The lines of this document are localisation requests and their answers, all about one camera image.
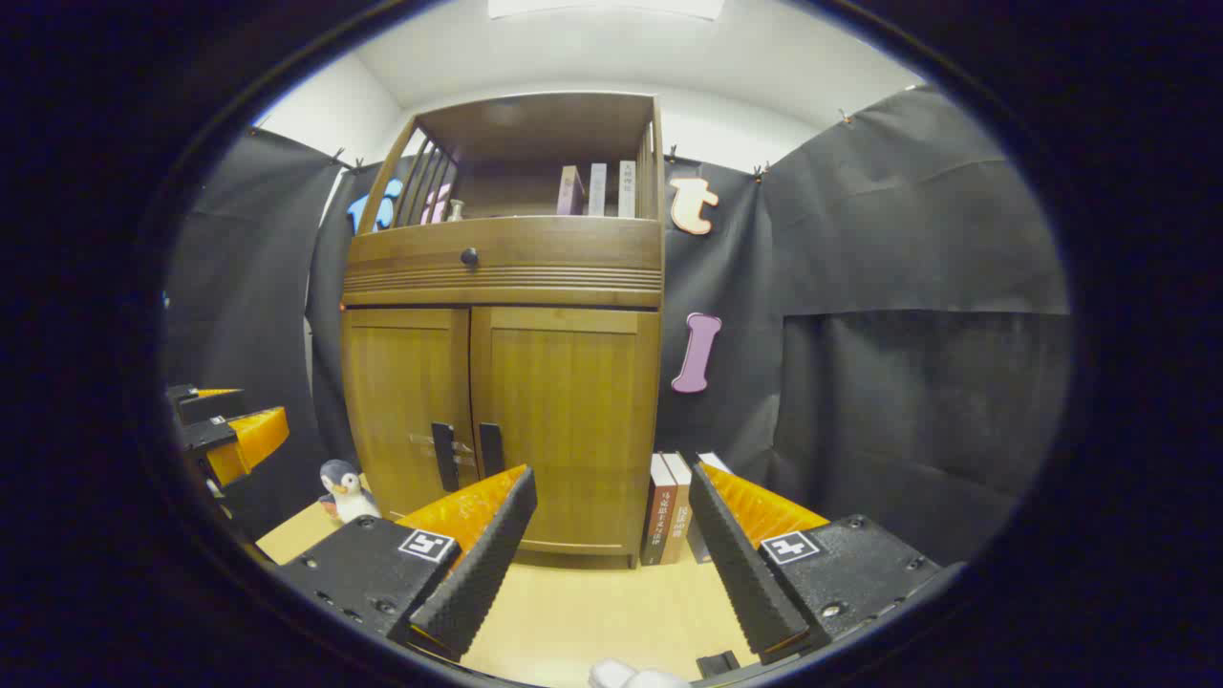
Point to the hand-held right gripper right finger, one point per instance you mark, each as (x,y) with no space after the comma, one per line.
(745,573)

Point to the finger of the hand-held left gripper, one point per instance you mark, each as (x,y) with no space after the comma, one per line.
(205,401)
(239,441)

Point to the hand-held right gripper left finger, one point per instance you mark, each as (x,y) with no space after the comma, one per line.
(478,564)

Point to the wooden cabinet door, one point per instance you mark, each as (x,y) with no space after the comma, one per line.
(573,401)
(401,382)

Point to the wooden double-door shoe cabinet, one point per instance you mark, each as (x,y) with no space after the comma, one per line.
(535,143)

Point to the wooden cabinet drawer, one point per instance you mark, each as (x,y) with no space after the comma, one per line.
(554,253)

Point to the brown book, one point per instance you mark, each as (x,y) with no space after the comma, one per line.
(679,511)

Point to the dark red book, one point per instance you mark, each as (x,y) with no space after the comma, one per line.
(659,511)

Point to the penguin plush toy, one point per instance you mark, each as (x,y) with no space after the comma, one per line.
(346,492)

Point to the black backdrop cloth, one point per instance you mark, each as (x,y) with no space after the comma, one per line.
(908,334)

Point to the grey book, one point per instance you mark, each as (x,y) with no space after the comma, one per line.
(597,189)

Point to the large ceiling light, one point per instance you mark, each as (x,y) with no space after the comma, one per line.
(602,8)

